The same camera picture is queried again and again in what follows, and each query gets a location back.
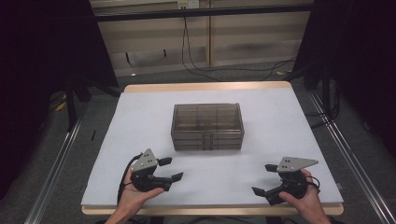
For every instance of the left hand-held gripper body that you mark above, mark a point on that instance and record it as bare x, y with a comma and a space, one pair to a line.
146, 180

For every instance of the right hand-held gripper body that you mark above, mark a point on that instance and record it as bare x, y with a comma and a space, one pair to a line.
294, 185

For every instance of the yellow floor tape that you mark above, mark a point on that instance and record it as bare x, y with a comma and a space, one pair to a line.
60, 106

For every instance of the small black floor object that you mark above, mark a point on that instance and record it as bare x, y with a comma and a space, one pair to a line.
93, 135

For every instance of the person's left hand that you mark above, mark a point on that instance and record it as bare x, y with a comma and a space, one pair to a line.
132, 199

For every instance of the white wall outlet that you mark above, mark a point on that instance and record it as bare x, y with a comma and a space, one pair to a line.
188, 3

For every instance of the person's right hand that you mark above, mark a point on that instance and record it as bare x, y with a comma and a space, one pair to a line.
309, 202

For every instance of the black metal stand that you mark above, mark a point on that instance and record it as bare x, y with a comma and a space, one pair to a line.
325, 90
71, 105

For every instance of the black horizontal bar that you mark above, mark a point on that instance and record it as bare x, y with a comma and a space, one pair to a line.
202, 12

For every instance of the dark curtain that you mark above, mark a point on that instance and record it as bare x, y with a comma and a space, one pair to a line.
37, 68
364, 62

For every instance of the metal floor rail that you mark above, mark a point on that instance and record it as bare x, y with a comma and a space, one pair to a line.
53, 174
351, 158

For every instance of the transparent grey plastic drawer box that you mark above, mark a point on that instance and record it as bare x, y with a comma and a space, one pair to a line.
207, 123

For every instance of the white table mat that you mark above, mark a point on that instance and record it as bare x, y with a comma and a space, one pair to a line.
218, 168

